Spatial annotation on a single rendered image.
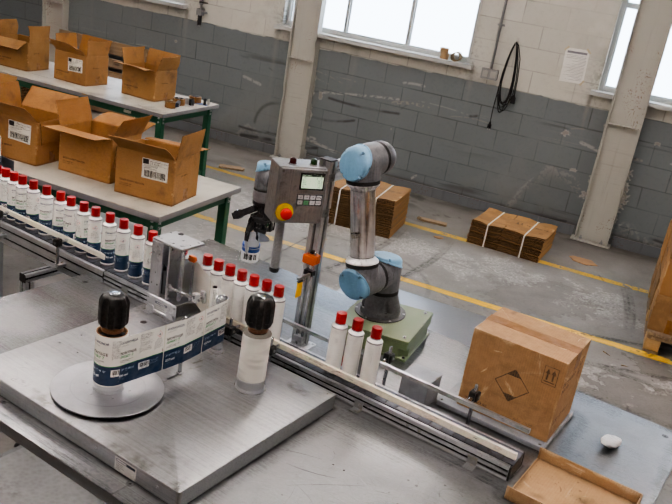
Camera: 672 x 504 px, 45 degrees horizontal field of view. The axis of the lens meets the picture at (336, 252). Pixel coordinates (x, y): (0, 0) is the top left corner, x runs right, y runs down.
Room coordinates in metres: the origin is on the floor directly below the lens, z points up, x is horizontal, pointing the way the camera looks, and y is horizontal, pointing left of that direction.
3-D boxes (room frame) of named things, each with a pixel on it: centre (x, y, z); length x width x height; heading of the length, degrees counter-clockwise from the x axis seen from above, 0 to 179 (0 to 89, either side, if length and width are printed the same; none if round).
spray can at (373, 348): (2.22, -0.16, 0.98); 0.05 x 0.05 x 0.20
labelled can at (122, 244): (2.78, 0.79, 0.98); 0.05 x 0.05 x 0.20
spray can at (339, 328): (2.28, -0.05, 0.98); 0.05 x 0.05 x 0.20
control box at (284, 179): (2.50, 0.16, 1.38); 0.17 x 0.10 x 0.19; 114
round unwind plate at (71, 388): (1.95, 0.56, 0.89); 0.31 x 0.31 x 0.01
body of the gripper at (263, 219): (2.91, 0.30, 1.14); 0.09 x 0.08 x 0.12; 69
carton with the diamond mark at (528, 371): (2.29, -0.65, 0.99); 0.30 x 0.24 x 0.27; 61
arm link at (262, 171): (2.91, 0.31, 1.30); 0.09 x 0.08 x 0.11; 54
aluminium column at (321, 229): (2.52, 0.07, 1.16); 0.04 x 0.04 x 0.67; 59
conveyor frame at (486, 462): (2.37, 0.11, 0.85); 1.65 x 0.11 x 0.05; 59
